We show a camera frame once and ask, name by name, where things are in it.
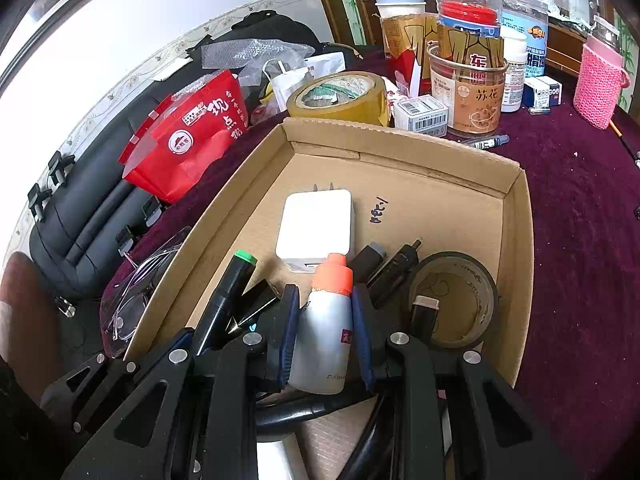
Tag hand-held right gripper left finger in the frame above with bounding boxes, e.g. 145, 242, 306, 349
62, 284, 301, 480

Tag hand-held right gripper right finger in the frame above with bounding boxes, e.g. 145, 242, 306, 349
351, 284, 581, 480

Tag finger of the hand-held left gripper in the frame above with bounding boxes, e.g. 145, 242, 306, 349
41, 328, 197, 437

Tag orange-capped white bottle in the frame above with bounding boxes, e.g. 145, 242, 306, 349
288, 253, 354, 395

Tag green-capped black marker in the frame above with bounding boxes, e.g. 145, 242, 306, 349
192, 248, 259, 357

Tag white charger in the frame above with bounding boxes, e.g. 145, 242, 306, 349
275, 184, 355, 275

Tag cardboard box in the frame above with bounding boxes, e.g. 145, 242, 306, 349
122, 117, 534, 389

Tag person's left hand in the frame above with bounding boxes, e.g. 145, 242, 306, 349
0, 252, 69, 387

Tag black marker pale cap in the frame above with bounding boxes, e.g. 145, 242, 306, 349
409, 295, 441, 342

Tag black curved tube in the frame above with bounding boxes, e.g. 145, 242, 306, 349
255, 387, 387, 480

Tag clear glasses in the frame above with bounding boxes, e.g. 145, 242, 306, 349
99, 227, 194, 359

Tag black tape roll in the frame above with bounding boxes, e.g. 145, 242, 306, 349
407, 250, 500, 357

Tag black backpack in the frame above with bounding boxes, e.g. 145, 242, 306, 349
27, 104, 167, 307

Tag red shopping bag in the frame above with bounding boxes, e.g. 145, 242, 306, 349
119, 70, 252, 204

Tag maroon velvet tablecloth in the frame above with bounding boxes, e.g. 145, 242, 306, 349
100, 42, 640, 480

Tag white barcode box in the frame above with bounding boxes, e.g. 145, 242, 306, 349
393, 94, 450, 136

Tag yellow tape roll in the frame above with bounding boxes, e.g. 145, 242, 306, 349
286, 71, 392, 129

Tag white paper bag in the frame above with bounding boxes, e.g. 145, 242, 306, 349
269, 57, 347, 112

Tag clear jar brown label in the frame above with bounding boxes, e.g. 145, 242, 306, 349
427, 42, 509, 141

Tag orange carton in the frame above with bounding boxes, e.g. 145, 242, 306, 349
382, 12, 442, 99

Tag white medicine bottle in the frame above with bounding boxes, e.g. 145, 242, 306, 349
500, 27, 530, 114

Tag black bag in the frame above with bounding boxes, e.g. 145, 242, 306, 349
190, 9, 367, 62

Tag small blue white box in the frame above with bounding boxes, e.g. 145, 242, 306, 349
523, 75, 564, 110

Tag white paper cup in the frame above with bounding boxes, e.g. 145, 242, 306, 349
375, 1, 427, 19

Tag red-lidded clear container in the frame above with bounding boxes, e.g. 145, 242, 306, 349
434, 0, 504, 42

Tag pink knitted jar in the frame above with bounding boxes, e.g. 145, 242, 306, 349
573, 16, 631, 130

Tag blue white pouch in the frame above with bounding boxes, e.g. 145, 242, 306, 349
500, 0, 550, 79

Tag bamboo wall poster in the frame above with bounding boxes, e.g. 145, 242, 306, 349
616, 10, 640, 116
327, 0, 369, 46

